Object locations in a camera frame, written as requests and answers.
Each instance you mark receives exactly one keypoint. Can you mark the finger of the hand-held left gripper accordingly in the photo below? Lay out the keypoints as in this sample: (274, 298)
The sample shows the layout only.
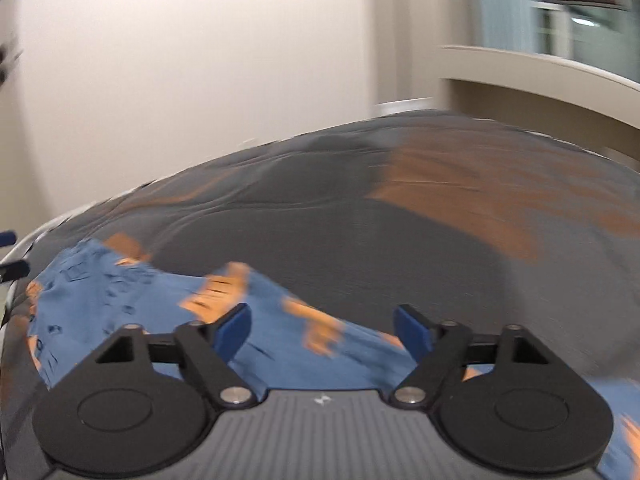
(6, 238)
(15, 270)

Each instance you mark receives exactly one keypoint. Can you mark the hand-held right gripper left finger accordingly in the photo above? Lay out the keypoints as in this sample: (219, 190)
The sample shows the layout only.
(233, 332)

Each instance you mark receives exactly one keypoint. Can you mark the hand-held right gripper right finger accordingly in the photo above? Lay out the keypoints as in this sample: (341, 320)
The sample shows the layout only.
(413, 331)

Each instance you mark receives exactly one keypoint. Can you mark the blue pants with orange print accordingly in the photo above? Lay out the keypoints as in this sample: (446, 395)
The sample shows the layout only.
(150, 300)

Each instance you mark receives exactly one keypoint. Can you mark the grey quilted mattress orange pattern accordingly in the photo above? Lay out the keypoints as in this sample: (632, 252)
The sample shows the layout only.
(310, 220)

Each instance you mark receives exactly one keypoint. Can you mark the beige window bench cabinet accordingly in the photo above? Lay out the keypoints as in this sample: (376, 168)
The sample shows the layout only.
(540, 85)

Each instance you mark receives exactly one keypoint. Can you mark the light blue curtain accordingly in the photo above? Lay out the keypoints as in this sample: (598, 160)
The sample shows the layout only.
(505, 5)

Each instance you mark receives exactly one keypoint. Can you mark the window with dark frame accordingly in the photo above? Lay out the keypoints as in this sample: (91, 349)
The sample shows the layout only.
(585, 0)

